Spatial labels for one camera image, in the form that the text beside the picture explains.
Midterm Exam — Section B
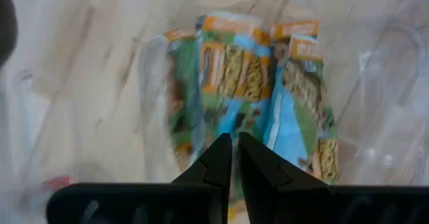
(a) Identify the green orange granola bar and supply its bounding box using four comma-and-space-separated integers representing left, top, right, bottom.
264, 34, 340, 186
269, 19, 320, 67
164, 28, 206, 172
196, 11, 273, 224

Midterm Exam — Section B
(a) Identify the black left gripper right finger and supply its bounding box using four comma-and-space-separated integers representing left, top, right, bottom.
237, 131, 429, 224

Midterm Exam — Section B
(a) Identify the clear plastic bin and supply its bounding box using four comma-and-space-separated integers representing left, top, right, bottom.
137, 0, 429, 188

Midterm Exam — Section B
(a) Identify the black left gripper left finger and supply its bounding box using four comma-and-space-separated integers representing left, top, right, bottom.
46, 132, 233, 224

